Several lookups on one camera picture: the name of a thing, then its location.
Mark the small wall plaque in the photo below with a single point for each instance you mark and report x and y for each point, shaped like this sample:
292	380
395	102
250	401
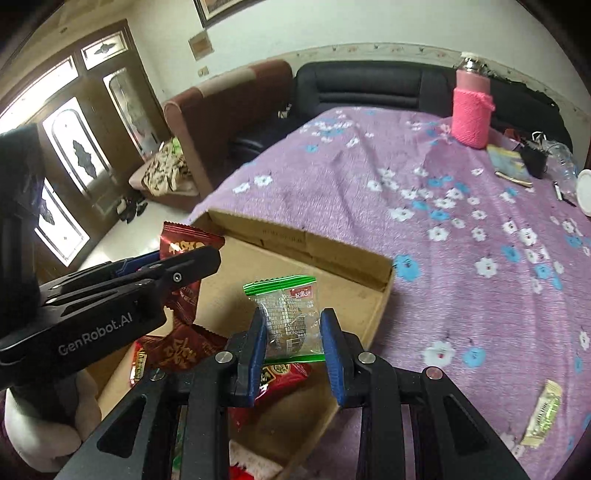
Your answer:
201	45

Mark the wooden glass door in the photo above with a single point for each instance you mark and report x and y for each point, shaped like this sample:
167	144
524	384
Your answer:
99	115

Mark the white plastic jar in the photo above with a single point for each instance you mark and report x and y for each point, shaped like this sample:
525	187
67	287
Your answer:
585	189

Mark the beige green snack packet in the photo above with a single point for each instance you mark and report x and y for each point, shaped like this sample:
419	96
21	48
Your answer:
542	413

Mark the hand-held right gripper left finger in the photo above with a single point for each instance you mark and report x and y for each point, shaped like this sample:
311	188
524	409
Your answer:
256	378

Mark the small paper booklet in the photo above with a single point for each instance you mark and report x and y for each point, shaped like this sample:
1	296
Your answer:
508	164

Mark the small black holder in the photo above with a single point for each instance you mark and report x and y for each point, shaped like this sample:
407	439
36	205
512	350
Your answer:
535	161

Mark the clear plastic cup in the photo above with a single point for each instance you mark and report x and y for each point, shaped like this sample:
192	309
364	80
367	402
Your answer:
563	170

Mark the purple floral tablecloth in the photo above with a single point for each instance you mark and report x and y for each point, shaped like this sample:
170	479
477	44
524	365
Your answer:
415	230

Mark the framed wall picture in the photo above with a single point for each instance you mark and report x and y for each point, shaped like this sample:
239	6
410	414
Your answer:
221	9

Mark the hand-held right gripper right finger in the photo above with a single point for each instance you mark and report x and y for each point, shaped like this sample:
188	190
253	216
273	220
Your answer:
334	369

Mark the cardboard box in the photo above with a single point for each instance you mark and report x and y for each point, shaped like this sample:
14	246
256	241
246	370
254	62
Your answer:
286	263

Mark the red orange snack packet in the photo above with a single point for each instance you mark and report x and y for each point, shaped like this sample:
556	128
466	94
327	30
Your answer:
137	367

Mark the dark cloth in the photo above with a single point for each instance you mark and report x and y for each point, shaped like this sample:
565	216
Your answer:
531	92

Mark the black sofa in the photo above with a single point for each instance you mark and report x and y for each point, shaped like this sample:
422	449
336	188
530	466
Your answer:
360	87

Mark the clear green-edged snack packet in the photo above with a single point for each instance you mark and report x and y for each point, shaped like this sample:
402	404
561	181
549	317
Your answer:
291	318

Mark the dark red foil snack packet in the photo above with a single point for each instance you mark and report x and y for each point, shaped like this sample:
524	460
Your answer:
184	346
184	240

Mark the small black white stick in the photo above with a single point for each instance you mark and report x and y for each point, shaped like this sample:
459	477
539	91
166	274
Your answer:
557	190

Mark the dark shoes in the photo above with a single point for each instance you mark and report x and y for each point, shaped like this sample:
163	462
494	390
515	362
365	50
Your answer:
131	207

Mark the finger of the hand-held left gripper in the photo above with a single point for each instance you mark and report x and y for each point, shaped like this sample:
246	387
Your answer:
138	263
184	272

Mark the patterned cloth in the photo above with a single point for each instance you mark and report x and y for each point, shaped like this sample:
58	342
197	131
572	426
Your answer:
166	170

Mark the person's left hand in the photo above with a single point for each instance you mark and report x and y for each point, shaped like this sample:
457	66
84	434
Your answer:
46	424

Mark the pink knit-sleeved bottle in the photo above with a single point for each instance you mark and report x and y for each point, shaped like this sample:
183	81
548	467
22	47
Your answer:
471	115

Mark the brown sofa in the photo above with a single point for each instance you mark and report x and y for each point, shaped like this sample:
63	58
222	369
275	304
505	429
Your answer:
221	106

